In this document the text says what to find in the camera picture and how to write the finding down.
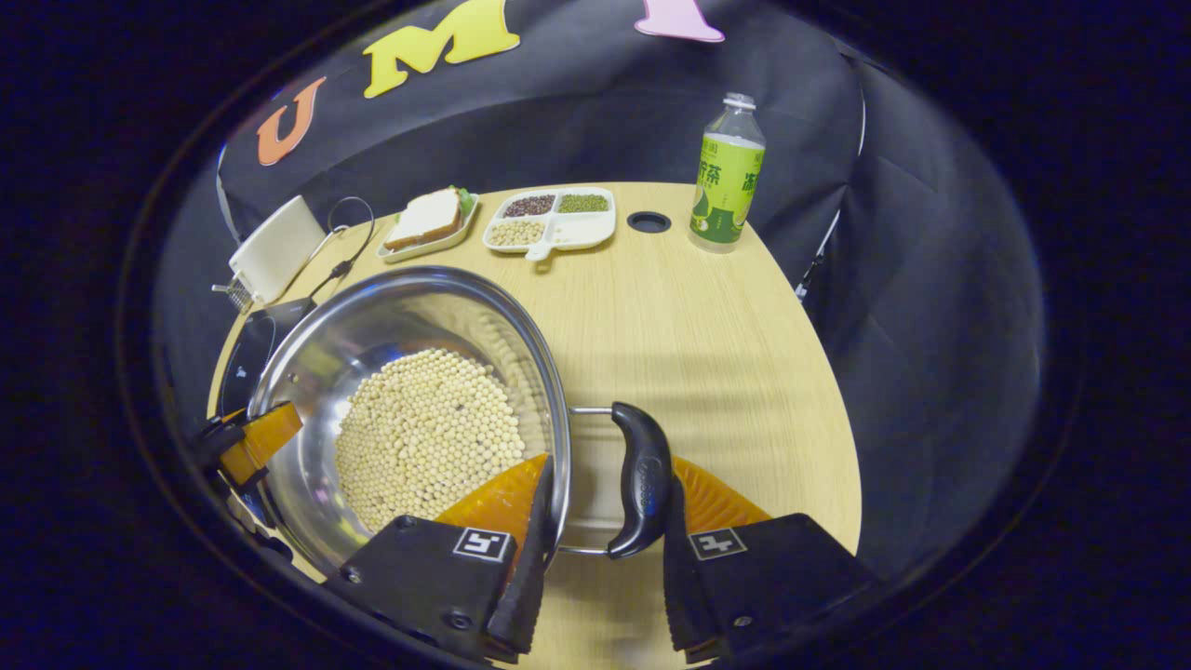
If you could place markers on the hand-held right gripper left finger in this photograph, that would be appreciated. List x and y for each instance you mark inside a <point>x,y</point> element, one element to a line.
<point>526,605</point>

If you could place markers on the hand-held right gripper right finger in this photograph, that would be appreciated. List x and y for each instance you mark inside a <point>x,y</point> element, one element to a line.
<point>679,596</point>

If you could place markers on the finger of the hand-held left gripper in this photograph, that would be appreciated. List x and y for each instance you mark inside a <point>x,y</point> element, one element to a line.
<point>219,439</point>

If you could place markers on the black induction cooktop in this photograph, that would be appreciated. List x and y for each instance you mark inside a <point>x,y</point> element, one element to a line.
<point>251,354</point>

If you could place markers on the stainless steel pot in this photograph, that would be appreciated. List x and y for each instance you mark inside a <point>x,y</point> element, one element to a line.
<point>372,316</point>

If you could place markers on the pile of soybeans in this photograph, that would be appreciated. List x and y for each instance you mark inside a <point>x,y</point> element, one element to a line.
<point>428,437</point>

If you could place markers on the white toaster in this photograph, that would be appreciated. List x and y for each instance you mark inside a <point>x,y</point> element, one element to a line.
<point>279,247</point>

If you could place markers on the white rectangular plate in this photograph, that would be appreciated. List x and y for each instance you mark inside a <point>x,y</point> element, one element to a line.
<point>437,244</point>

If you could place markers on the sandwich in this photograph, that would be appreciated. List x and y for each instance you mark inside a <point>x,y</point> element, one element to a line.
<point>426,219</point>

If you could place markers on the white divided bean tray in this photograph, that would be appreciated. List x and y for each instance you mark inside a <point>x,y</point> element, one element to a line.
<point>582,228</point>

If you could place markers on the green label drink bottle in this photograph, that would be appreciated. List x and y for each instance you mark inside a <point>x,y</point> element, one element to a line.
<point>726,186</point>

